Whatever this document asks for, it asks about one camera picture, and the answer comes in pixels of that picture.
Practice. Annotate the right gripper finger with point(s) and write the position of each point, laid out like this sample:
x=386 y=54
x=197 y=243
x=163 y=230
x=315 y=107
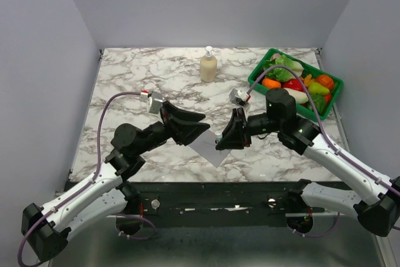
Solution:
x=245 y=143
x=233 y=132

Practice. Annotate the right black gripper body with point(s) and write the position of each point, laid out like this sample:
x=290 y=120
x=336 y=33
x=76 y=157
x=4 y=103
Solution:
x=262 y=123

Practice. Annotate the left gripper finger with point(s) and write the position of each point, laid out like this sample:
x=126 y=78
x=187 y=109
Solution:
x=185 y=132
x=169 y=110

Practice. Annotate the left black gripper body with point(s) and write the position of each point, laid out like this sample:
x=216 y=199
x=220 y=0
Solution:
x=155 y=135

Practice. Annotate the green white glue stick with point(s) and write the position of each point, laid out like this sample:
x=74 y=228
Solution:
x=219 y=136

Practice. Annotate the grey envelope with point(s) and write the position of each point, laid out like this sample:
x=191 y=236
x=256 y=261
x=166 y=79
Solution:
x=205 y=147

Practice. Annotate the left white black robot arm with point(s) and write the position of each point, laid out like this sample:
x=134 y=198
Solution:
x=49 y=227

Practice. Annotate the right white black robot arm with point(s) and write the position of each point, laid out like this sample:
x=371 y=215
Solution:
x=373 y=197

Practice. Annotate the white toy radish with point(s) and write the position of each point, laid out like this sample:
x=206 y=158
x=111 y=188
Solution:
x=299 y=96

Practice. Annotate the orange toy fruit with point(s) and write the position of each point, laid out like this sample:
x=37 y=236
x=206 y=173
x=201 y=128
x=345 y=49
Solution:
x=270 y=83

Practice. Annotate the green toy lettuce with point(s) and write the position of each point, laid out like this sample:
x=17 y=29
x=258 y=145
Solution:
x=282 y=65

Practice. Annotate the dark toy eggplant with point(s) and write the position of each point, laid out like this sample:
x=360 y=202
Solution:
x=260 y=78

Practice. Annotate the yellow toy pepper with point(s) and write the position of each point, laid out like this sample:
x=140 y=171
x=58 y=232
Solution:
x=308 y=80

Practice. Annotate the green toy pear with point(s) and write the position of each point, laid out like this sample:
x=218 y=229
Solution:
x=318 y=89

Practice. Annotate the green plastic basket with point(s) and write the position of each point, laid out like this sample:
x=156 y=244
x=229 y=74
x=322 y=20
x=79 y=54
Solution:
x=308 y=69

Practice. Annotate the orange toy tomato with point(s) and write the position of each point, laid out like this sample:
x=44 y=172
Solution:
x=325 y=81

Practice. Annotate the beige soap pump bottle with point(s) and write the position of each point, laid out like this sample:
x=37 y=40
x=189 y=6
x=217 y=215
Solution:
x=208 y=65

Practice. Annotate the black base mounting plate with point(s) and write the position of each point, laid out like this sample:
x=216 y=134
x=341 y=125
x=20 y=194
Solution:
x=205 y=205

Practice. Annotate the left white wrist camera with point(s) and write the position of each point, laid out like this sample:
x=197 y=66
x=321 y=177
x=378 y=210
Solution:
x=154 y=103

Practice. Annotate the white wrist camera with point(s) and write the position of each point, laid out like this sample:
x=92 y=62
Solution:
x=240 y=98
x=154 y=103

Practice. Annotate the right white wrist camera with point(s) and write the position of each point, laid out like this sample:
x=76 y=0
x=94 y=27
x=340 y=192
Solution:
x=240 y=98

